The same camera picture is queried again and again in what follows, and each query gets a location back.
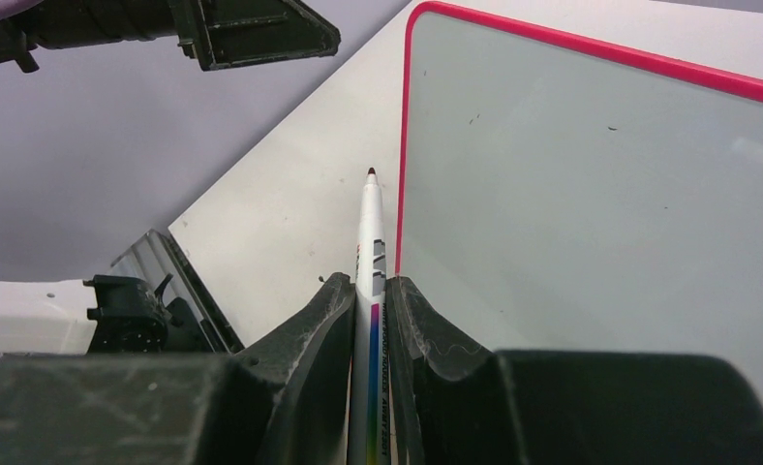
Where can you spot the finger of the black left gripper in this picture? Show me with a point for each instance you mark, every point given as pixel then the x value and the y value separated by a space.
pixel 233 34

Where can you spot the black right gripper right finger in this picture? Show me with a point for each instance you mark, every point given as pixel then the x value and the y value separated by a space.
pixel 456 402

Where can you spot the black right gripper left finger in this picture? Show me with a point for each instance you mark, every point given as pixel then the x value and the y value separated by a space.
pixel 281 400

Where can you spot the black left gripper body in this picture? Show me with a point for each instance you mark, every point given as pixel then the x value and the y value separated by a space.
pixel 27 25

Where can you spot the white whiteboard marker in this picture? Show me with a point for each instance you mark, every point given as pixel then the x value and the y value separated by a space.
pixel 369 416

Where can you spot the pink framed whiteboard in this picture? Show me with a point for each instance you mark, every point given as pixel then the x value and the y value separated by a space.
pixel 587 175

